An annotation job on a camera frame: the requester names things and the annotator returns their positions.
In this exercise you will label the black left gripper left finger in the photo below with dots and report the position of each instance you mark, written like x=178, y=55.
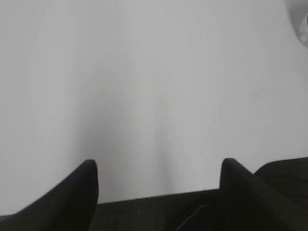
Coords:
x=69, y=206

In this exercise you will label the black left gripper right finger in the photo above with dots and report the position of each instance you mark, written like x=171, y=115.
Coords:
x=274, y=198

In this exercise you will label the clear Cestbon water bottle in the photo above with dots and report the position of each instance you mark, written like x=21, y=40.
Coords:
x=297, y=11

